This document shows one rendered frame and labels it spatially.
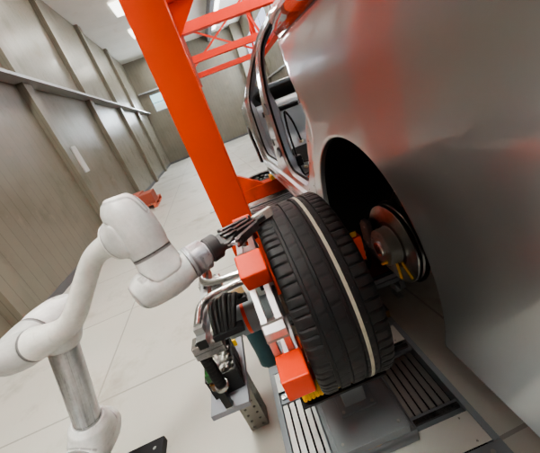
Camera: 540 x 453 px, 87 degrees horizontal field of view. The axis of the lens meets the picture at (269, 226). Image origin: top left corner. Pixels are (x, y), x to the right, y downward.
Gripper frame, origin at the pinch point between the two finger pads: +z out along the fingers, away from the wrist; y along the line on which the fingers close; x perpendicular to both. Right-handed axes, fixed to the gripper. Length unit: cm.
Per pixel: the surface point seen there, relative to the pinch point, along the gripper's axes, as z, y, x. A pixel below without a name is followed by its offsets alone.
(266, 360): -17, -14, -67
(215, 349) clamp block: -32.4, 4.7, -25.5
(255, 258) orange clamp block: -12.7, 12.4, -3.0
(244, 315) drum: -18.4, -3.4, -30.1
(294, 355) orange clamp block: -17.8, 22.7, -28.4
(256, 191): 111, -212, -79
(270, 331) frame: -19.3, 18.2, -20.6
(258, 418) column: -31, -28, -114
